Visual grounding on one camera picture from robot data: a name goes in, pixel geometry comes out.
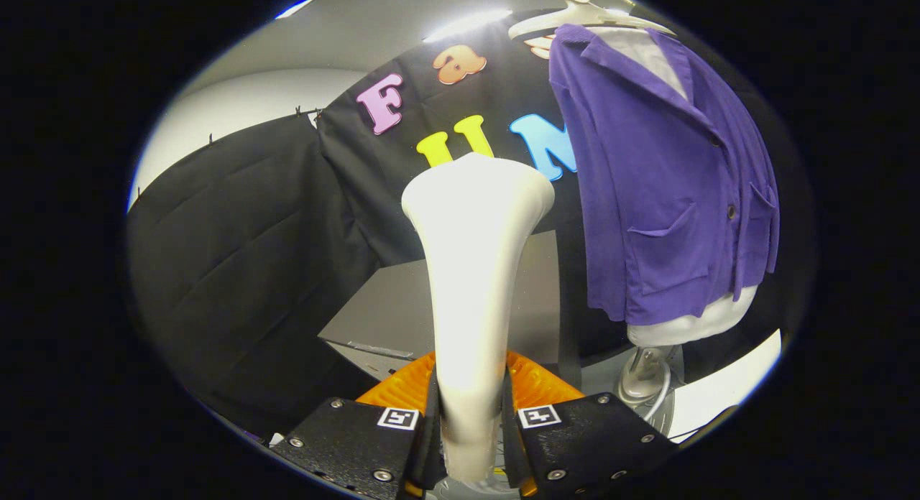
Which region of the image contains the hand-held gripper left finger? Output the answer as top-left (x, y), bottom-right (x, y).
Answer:
top-left (270, 351), bottom-right (441, 500)

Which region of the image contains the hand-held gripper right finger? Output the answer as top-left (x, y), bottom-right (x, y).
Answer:
top-left (501, 351), bottom-right (681, 500)

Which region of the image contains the purple button jacket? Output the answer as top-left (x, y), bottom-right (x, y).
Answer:
top-left (548, 23), bottom-right (781, 327)

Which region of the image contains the white clothes hanger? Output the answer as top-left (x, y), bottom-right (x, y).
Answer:
top-left (507, 0), bottom-right (677, 42)

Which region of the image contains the grey drawer cabinet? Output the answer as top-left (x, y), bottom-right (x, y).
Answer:
top-left (317, 230), bottom-right (562, 383)

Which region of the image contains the white paper sheet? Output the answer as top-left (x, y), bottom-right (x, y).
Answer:
top-left (667, 328), bottom-right (783, 444)

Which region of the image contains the white mannequin torso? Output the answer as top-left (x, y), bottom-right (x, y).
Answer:
top-left (602, 27), bottom-right (760, 348)

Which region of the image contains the black backdrop cloth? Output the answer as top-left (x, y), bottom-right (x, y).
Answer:
top-left (127, 10), bottom-right (814, 445)

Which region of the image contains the long strip ceiling light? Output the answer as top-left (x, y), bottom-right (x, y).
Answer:
top-left (422, 9), bottom-right (514, 44)

